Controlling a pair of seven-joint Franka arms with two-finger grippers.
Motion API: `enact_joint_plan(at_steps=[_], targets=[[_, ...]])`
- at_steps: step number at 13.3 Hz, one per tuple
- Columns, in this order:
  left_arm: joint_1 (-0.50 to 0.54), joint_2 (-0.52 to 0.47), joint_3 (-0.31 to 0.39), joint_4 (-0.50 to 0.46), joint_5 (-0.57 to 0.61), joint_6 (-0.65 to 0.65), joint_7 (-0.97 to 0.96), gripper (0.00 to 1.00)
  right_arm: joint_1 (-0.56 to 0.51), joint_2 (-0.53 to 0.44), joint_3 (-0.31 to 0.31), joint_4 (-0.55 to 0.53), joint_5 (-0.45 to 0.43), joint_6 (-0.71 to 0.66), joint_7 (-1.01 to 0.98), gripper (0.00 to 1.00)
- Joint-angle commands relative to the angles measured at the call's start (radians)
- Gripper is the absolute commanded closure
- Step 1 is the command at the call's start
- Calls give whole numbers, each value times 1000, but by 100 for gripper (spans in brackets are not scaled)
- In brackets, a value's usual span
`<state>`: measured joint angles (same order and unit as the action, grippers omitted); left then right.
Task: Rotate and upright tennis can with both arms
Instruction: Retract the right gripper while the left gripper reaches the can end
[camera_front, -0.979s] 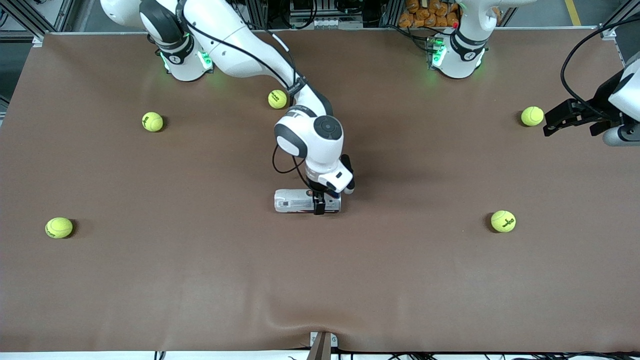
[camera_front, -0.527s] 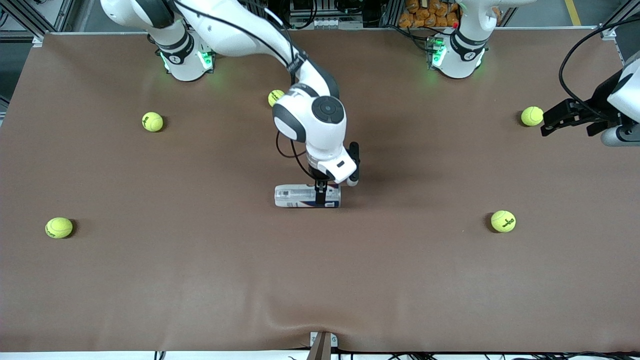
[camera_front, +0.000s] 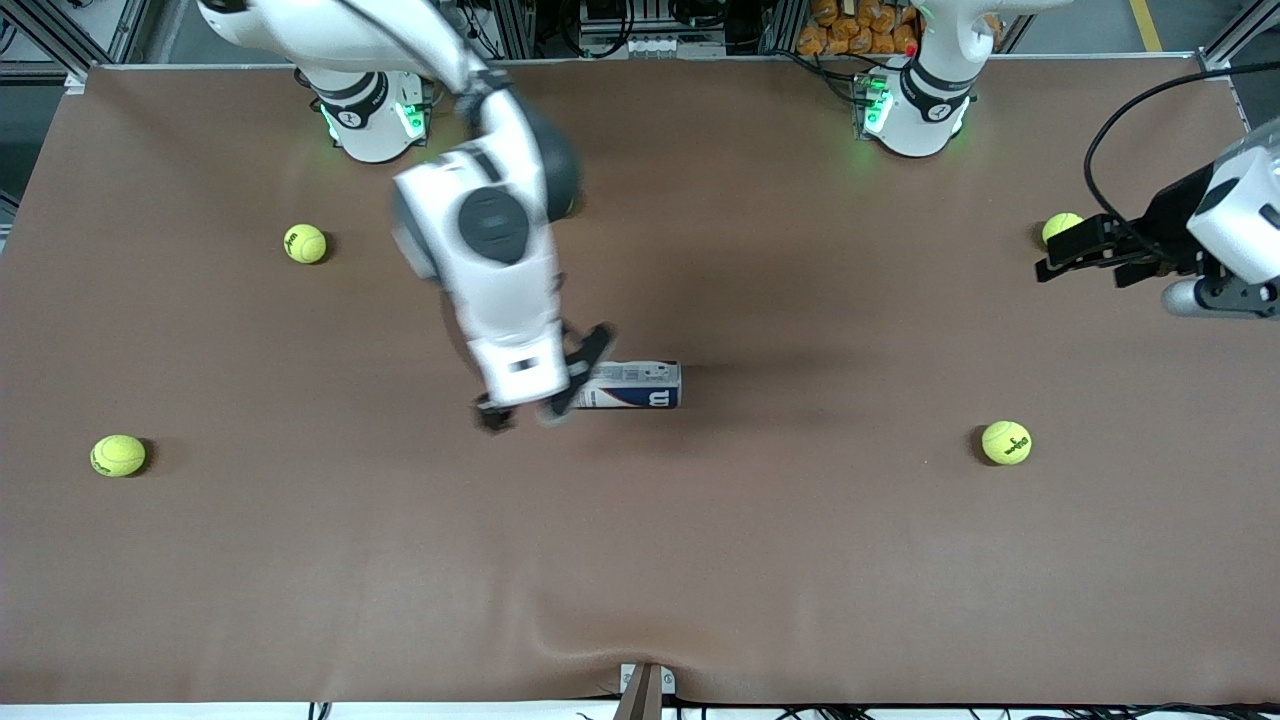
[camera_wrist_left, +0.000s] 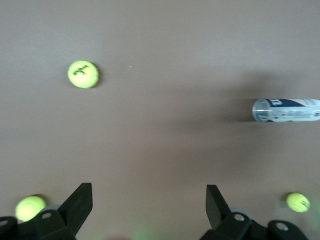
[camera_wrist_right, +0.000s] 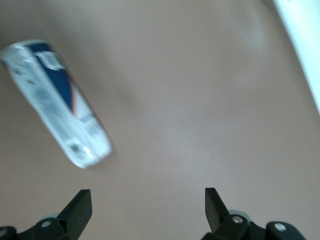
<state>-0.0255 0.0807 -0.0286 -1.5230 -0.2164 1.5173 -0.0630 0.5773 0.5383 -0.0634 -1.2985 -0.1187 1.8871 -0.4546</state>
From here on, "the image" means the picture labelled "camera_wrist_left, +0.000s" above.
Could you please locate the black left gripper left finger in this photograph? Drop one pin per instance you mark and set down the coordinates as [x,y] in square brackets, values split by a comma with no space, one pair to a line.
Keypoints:
[75,207]

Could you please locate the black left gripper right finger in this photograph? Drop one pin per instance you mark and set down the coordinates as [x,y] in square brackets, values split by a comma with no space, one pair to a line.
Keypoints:
[217,207]

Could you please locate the clear tennis ball can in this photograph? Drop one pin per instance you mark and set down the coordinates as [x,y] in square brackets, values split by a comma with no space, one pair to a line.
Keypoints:
[286,110]

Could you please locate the yellow tennis ball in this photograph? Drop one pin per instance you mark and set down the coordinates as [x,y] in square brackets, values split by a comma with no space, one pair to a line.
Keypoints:
[28,208]
[298,202]
[83,74]

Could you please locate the brown table mat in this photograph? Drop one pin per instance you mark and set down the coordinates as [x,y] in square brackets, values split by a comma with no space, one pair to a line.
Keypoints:
[160,150]

